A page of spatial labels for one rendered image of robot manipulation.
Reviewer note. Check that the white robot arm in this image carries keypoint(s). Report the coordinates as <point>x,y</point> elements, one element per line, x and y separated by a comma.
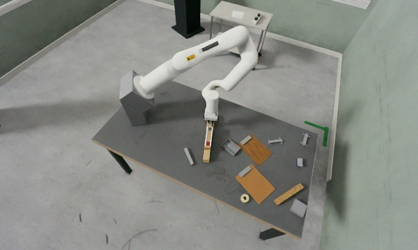
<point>182,61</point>

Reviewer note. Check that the wooden flat bar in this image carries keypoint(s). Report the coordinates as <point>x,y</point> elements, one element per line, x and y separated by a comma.
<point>288,194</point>

